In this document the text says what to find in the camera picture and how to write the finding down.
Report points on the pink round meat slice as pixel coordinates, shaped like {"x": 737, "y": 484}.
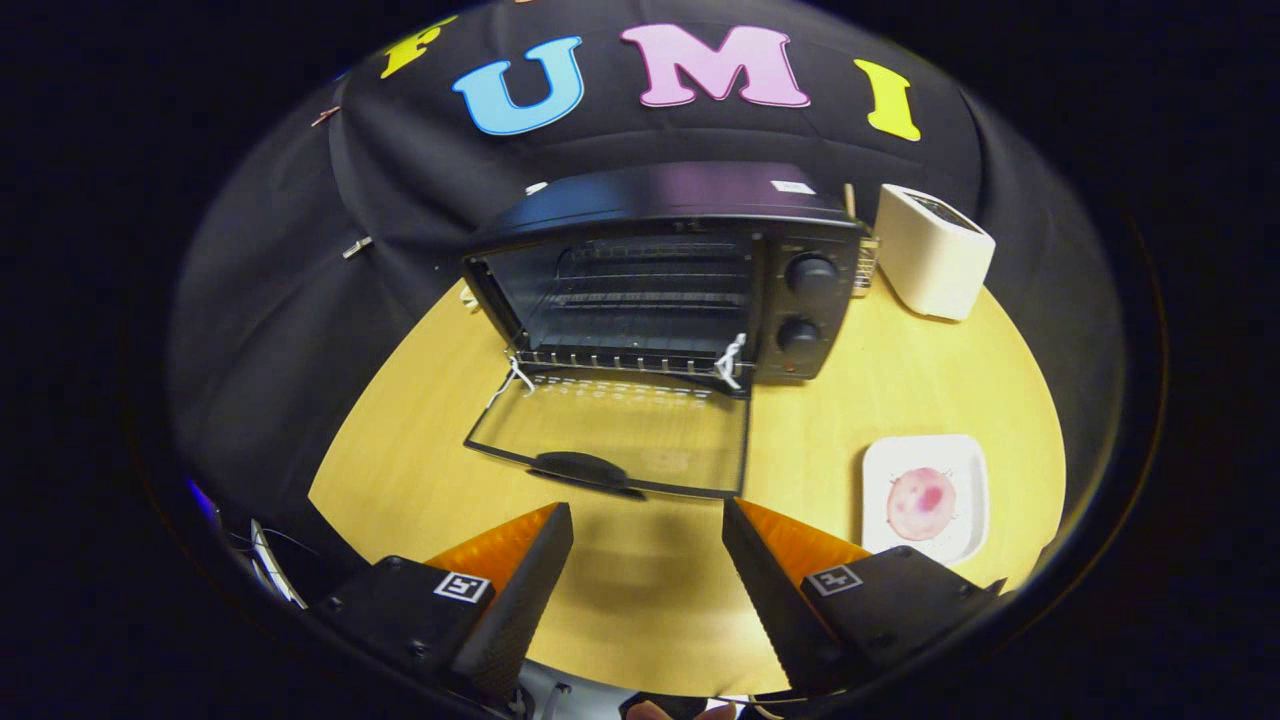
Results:
{"x": 920, "y": 503}

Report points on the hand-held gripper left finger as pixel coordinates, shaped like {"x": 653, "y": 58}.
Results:
{"x": 515, "y": 600}

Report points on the silver clip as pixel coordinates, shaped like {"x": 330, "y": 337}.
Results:
{"x": 357, "y": 246}

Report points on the white pop-up toaster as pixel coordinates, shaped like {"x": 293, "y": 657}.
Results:
{"x": 935, "y": 260}

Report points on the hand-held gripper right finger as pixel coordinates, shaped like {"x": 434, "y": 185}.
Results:
{"x": 775, "y": 610}

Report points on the white square plate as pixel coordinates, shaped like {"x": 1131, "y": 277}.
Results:
{"x": 965, "y": 460}

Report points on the pink clip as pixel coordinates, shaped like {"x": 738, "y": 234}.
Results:
{"x": 325, "y": 115}

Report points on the black toaster oven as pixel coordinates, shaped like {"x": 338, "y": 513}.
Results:
{"x": 640, "y": 290}

